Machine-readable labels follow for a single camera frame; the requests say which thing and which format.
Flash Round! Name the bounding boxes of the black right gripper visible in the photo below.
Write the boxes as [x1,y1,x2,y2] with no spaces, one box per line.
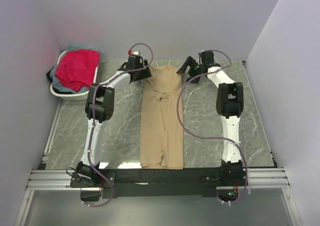
[176,57,204,84]

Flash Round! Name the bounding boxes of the grey blue t shirt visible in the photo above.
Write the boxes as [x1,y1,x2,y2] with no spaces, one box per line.
[50,43,100,94]

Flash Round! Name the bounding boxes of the black garment in basket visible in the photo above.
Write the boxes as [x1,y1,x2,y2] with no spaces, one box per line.
[46,68,71,95]

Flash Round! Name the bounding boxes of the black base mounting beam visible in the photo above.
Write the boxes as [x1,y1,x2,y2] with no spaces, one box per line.
[70,166,248,202]

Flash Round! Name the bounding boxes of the beige t shirt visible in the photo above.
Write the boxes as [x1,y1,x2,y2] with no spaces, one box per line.
[140,65,184,170]

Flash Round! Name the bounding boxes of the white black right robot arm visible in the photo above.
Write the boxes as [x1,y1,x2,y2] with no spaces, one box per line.
[177,50,246,186]

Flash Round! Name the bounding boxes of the white perforated laundry basket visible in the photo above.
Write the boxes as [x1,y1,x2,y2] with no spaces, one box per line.
[49,51,99,101]

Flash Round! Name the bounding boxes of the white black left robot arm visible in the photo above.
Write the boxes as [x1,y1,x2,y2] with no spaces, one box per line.
[76,51,151,187]

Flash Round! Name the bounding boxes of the red t shirt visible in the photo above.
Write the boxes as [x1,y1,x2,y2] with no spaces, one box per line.
[54,49,100,93]

